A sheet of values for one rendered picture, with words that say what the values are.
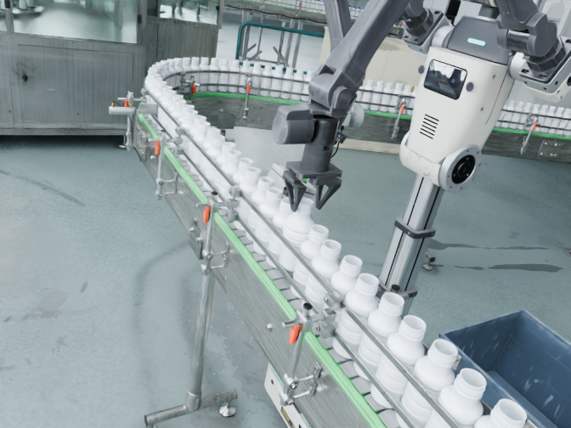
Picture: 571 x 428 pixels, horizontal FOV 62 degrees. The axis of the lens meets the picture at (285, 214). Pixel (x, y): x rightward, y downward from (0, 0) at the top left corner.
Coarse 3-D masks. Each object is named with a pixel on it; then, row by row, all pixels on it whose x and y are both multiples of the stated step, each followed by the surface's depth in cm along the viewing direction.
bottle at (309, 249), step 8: (312, 232) 95; (320, 232) 98; (328, 232) 96; (312, 240) 96; (320, 240) 95; (304, 248) 97; (312, 248) 96; (320, 248) 96; (304, 256) 97; (312, 256) 96; (296, 272) 100; (304, 272) 98; (296, 280) 100; (304, 280) 99; (304, 288) 100; (296, 296) 102
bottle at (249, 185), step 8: (248, 168) 119; (256, 168) 120; (248, 176) 117; (256, 176) 117; (240, 184) 119; (248, 184) 118; (256, 184) 118; (248, 192) 118; (240, 200) 120; (240, 208) 121; (248, 208) 120; (240, 216) 121; (240, 224) 122
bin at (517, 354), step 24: (528, 312) 122; (456, 336) 112; (480, 336) 118; (504, 336) 125; (528, 336) 122; (552, 336) 117; (456, 360) 103; (480, 360) 125; (504, 360) 129; (528, 360) 123; (552, 360) 117; (504, 384) 128; (528, 384) 123; (552, 384) 118; (528, 408) 121; (552, 408) 118
